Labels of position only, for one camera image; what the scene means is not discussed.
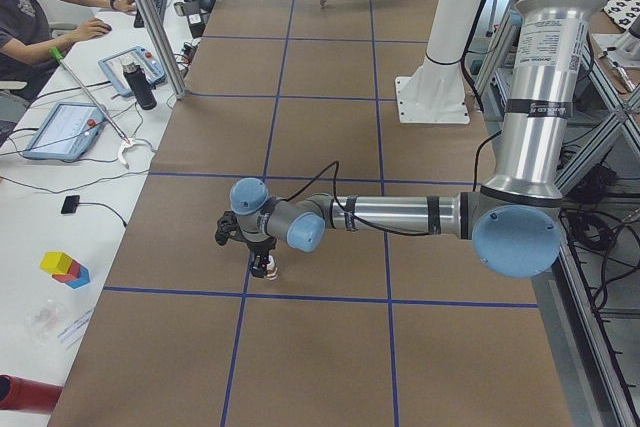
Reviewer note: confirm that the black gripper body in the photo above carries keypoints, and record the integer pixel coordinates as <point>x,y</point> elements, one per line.
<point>261,248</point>

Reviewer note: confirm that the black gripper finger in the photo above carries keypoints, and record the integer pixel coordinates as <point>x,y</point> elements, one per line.
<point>258,266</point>

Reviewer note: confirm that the white PPR valve with metal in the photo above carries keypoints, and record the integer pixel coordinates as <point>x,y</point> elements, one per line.
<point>271,269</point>

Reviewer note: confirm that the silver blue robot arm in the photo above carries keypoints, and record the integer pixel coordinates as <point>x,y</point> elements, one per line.
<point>511,219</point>

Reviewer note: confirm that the blue wooden block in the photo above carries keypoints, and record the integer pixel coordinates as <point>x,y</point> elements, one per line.
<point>82,281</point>

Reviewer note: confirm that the reach grabber stick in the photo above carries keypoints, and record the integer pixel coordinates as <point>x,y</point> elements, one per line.
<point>127,141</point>

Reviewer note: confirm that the red wooden block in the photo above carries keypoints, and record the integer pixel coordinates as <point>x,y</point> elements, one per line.
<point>67,272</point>

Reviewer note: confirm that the small black box device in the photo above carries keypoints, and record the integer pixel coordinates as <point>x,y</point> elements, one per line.
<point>70,204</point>

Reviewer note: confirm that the yellow wooden block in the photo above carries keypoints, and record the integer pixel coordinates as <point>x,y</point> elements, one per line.
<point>55,262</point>

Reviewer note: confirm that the black water bottle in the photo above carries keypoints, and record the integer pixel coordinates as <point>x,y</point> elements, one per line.
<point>140,87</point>

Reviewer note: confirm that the clear plastic bag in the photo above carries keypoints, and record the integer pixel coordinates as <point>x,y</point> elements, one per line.
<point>45,321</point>

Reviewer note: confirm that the blue teach pendant near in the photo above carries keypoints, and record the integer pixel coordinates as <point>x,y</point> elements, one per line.
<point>68,131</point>

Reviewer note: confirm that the blue teach pendant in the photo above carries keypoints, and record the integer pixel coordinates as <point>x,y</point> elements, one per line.
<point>116,66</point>
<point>68,131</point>

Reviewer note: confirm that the blue teach pendant far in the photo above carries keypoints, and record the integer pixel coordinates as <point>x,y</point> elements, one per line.
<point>116,66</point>

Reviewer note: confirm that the red cylinder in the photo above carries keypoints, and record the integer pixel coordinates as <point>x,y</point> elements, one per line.
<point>28,396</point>

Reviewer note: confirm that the black keyboard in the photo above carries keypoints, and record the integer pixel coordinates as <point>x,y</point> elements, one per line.
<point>160,7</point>

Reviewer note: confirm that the seated person in grey shirt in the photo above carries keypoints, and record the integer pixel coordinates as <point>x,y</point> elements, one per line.
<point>26,39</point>

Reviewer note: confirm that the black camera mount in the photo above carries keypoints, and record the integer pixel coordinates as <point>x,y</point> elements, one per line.
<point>227,229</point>

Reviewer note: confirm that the aluminium frame post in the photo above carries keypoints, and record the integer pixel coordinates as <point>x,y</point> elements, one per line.
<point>162,46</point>

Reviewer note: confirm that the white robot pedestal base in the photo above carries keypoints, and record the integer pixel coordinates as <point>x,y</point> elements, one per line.
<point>435,93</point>

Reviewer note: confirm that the aluminium frame rack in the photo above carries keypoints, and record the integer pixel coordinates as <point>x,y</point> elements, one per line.
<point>591,294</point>

